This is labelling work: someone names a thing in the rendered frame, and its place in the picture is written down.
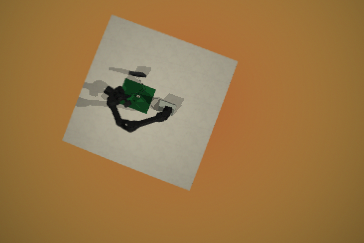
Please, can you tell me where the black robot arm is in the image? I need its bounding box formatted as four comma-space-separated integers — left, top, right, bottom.
104, 86, 172, 133

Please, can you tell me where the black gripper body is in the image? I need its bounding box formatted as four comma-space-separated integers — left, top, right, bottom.
115, 86, 132, 108

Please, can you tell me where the green circuit board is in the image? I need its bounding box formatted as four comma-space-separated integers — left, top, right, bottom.
122, 78, 156, 114

